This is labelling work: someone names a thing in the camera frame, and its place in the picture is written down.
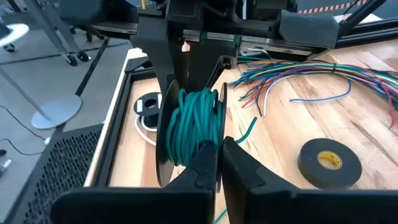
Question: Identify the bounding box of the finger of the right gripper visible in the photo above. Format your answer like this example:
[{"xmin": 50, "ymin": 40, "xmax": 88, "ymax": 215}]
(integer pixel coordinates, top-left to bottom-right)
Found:
[
  {"xmin": 130, "ymin": 15, "xmax": 188, "ymax": 103},
  {"xmin": 186, "ymin": 40, "xmax": 239, "ymax": 94}
]

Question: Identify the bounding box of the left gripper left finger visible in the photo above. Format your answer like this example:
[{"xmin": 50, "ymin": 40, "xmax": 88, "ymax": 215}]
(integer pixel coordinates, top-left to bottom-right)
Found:
[{"xmin": 50, "ymin": 139, "xmax": 223, "ymax": 224}]

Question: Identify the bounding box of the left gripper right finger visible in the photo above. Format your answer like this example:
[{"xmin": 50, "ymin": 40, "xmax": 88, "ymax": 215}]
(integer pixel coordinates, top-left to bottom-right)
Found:
[{"xmin": 221, "ymin": 136, "xmax": 398, "ymax": 224}]

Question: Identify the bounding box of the black reel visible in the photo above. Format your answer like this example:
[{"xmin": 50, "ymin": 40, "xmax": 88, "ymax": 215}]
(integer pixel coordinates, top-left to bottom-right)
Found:
[{"xmin": 297, "ymin": 138, "xmax": 363, "ymax": 190}]

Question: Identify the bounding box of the black plastic spool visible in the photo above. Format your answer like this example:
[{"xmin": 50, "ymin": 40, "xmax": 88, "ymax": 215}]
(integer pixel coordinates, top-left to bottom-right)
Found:
[
  {"xmin": 133, "ymin": 91, "xmax": 164, "ymax": 128},
  {"xmin": 155, "ymin": 79, "xmax": 229, "ymax": 189}
]

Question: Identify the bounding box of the thin green cord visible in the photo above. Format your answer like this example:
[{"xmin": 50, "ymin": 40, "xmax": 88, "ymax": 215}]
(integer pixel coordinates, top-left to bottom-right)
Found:
[{"xmin": 165, "ymin": 88, "xmax": 259, "ymax": 224}]

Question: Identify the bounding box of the black mat with striped edge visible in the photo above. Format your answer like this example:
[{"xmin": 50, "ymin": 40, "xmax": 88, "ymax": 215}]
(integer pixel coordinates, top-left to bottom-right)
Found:
[{"xmin": 297, "ymin": 0, "xmax": 369, "ymax": 15}]

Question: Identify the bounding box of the black perforated computer case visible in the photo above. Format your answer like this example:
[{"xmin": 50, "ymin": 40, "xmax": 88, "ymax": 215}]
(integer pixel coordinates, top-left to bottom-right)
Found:
[{"xmin": 2, "ymin": 123, "xmax": 105, "ymax": 224}]

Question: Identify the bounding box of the grey lamp stand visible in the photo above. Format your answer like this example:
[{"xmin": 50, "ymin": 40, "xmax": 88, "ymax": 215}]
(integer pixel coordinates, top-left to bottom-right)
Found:
[{"xmin": 0, "ymin": 67, "xmax": 83, "ymax": 131}]

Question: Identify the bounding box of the white round base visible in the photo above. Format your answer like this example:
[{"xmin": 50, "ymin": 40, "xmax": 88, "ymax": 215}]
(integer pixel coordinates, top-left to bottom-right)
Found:
[{"xmin": 0, "ymin": 23, "xmax": 30, "ymax": 48}]

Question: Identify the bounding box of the bundle of coloured wires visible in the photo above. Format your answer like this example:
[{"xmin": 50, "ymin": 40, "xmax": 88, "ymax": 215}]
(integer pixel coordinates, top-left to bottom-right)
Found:
[{"xmin": 228, "ymin": 55, "xmax": 398, "ymax": 129}]

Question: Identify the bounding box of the green cable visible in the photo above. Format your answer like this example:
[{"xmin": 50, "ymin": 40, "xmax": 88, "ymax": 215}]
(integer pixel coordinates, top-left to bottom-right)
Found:
[{"xmin": 83, "ymin": 0, "xmax": 398, "ymax": 188}]

